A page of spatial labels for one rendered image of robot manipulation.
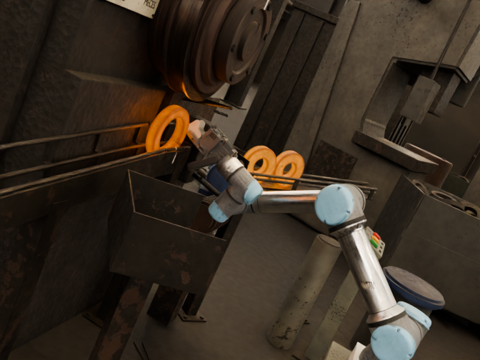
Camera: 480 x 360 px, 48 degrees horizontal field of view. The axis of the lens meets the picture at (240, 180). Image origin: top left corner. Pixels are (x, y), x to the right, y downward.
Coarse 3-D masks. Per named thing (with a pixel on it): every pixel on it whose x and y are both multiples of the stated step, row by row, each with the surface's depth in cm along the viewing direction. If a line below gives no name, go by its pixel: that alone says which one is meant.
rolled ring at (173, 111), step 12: (168, 108) 166; (180, 108) 168; (156, 120) 164; (168, 120) 165; (180, 120) 174; (156, 132) 163; (180, 132) 177; (156, 144) 166; (168, 144) 177; (180, 144) 179
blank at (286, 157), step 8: (288, 152) 218; (280, 160) 215; (288, 160) 217; (296, 160) 220; (280, 168) 217; (296, 168) 222; (288, 176) 222; (296, 176) 224; (280, 184) 221; (288, 184) 224
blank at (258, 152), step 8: (248, 152) 207; (256, 152) 207; (264, 152) 209; (272, 152) 211; (256, 160) 208; (264, 160) 213; (272, 160) 213; (248, 168) 208; (264, 168) 214; (272, 168) 215; (256, 176) 212
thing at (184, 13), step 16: (192, 0) 145; (208, 0) 145; (176, 16) 146; (192, 16) 145; (176, 32) 148; (192, 32) 146; (176, 48) 150; (192, 48) 150; (176, 64) 153; (176, 80) 159; (192, 96) 166; (208, 96) 178
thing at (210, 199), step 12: (204, 204) 199; (204, 216) 198; (192, 228) 201; (204, 228) 198; (216, 228) 203; (168, 288) 209; (156, 300) 211; (168, 300) 209; (180, 300) 210; (156, 312) 211; (168, 312) 210; (168, 324) 211
